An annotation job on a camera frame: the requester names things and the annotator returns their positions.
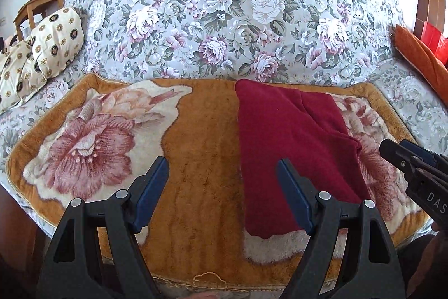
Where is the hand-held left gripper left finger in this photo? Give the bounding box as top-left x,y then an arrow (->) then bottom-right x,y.
36,156 -> 171,299

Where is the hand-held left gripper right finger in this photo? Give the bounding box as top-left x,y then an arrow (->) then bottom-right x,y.
275,159 -> 407,299

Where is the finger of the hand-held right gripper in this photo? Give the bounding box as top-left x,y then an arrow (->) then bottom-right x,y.
399,139 -> 448,169
380,139 -> 421,181

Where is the dark red shirt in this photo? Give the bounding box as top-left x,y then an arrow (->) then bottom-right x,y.
235,79 -> 372,239

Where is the orange floral plush blanket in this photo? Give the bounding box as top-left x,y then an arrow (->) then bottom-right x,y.
6,73 -> 432,290

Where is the orange plush cushion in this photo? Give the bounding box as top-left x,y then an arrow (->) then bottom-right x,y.
391,24 -> 448,100

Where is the red bag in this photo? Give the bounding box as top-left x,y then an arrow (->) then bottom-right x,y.
419,20 -> 448,56

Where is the cream medallion print pillow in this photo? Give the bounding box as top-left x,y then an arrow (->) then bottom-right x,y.
0,39 -> 47,115
31,6 -> 87,80

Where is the grey floral bedsheet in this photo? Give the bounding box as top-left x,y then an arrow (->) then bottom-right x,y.
0,0 -> 448,298

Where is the wooden chair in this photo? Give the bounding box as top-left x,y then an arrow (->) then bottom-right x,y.
13,0 -> 66,41

